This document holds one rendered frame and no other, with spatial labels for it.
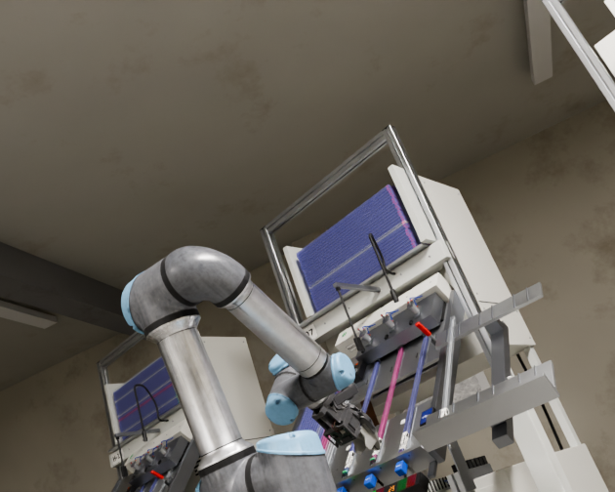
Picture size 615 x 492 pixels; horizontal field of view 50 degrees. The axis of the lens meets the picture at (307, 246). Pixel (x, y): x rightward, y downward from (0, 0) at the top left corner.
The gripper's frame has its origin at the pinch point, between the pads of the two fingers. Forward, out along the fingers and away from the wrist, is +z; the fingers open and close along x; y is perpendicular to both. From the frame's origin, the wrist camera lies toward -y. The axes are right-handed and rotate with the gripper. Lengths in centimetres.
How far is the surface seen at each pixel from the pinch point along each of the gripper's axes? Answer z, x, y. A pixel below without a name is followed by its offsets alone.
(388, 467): 9.6, -4.9, -2.3
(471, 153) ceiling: 54, -43, -357
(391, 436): 9.9, -6.6, -14.1
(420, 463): 12.4, 3.8, -2.3
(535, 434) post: 21.5, 32.0, -6.6
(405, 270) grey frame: -4, -3, -81
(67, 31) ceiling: -159, -69, -130
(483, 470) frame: 47, -5, -32
